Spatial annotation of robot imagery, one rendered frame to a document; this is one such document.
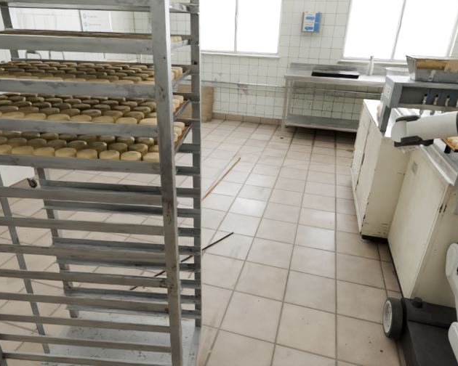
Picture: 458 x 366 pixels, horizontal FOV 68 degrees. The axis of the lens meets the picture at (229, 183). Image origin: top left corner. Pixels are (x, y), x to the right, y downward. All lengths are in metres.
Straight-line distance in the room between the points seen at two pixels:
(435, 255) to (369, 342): 0.55
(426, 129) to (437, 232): 0.65
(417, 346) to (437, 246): 0.48
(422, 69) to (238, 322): 1.82
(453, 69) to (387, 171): 0.70
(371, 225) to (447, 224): 0.85
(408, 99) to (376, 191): 0.63
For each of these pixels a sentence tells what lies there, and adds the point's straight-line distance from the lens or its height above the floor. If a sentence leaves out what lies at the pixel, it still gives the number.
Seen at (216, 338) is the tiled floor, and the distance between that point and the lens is 1.91.
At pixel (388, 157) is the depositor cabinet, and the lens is 2.47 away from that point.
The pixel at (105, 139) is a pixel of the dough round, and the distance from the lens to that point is 1.03.
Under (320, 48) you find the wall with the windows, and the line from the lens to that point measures 5.44.
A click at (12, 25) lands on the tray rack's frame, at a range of 1.40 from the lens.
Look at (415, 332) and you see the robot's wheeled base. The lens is 1.96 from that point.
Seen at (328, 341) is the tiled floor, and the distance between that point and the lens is 1.98.
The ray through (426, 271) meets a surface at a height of 0.34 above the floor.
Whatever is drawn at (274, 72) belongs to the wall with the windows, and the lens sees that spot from 5.53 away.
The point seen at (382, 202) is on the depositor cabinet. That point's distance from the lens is 2.59.
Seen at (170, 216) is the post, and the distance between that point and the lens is 0.85.
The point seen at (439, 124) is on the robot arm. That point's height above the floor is 1.16.
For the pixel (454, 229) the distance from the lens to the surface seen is 1.94.
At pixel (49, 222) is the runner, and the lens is 1.02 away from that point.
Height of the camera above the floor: 1.46
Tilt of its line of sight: 25 degrees down
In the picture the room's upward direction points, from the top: 2 degrees clockwise
